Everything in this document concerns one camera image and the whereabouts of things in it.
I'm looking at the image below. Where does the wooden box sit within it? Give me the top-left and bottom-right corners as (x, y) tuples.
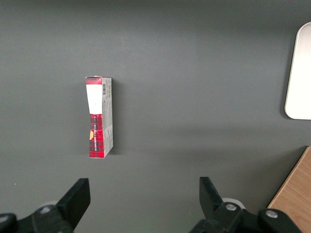
(267, 145), (311, 233)

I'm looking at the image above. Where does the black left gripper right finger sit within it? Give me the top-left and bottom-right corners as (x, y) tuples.
(189, 176), (302, 233)

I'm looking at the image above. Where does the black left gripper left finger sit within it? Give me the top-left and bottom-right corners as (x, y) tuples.
(0, 178), (91, 233)

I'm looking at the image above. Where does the white plastic tray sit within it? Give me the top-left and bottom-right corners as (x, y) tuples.
(284, 21), (311, 120)

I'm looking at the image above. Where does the red plaid cardboard box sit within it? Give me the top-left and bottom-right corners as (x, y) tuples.
(85, 75), (114, 159)

